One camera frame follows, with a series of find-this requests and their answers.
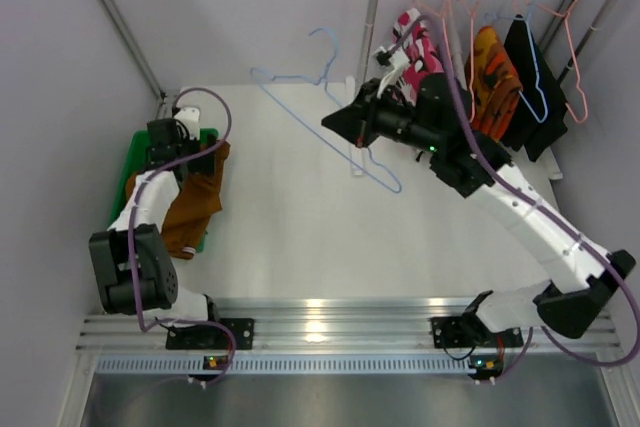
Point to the pink wire hanger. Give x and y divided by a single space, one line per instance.
472 13
565 18
442 9

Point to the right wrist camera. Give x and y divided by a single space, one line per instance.
394 62

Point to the pink camouflage trousers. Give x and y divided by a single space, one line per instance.
421 51

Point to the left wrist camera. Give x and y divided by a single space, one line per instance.
189 118

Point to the grey trousers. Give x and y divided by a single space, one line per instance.
454 46

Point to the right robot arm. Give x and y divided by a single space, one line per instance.
581 275

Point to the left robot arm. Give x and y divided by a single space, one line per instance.
135 273

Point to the slotted cable duct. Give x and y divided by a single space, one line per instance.
302 364

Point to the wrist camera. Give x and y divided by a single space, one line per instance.
189 118
394 62

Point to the black trousers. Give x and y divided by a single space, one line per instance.
539 119

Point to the orange camouflage trousers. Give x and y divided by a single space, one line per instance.
494 82

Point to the green plastic bin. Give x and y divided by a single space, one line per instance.
127 157

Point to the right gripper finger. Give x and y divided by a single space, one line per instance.
349 129
351 116

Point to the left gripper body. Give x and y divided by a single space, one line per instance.
201 159

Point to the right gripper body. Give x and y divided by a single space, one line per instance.
368 117

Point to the aluminium mounting rail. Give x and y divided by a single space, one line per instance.
321 326

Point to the brown trousers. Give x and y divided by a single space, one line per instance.
151 198

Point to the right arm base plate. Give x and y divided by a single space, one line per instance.
454 332

